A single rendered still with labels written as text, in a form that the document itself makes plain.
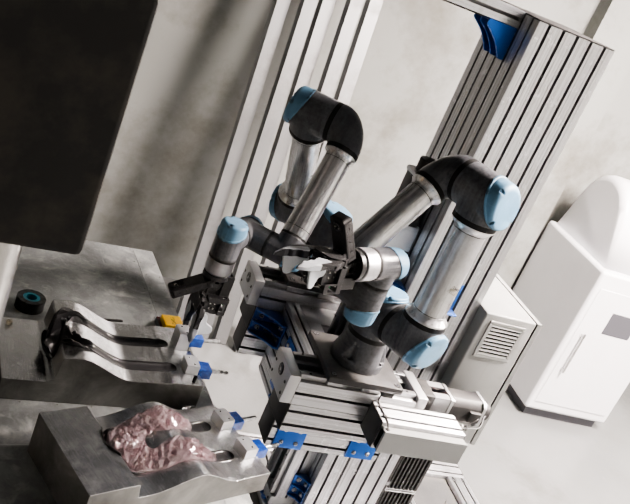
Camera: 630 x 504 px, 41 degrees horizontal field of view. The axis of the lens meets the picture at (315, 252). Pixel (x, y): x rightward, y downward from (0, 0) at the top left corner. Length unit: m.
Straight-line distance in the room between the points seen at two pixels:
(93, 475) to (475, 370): 1.26
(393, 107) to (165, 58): 1.21
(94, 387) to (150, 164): 2.32
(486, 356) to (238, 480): 0.92
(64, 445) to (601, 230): 3.48
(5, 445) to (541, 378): 3.38
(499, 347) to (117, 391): 1.13
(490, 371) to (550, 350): 2.18
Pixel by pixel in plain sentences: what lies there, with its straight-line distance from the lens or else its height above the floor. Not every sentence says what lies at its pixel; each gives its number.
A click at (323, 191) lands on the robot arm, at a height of 1.41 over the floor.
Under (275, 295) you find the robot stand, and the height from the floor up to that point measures 0.96.
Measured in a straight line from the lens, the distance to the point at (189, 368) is 2.24.
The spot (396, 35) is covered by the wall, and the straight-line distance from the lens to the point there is 4.39.
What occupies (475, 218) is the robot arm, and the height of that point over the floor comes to 1.58.
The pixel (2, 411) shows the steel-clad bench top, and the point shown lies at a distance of 2.11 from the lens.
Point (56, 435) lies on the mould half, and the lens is 1.90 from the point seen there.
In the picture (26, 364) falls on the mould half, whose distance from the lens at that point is 2.17.
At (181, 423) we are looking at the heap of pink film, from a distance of 2.06.
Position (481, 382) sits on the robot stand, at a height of 1.00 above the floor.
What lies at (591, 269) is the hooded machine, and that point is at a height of 0.91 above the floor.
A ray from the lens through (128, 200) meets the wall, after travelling 4.41.
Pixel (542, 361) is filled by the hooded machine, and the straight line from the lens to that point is 4.85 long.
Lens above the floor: 2.10
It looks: 22 degrees down
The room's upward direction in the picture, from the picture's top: 23 degrees clockwise
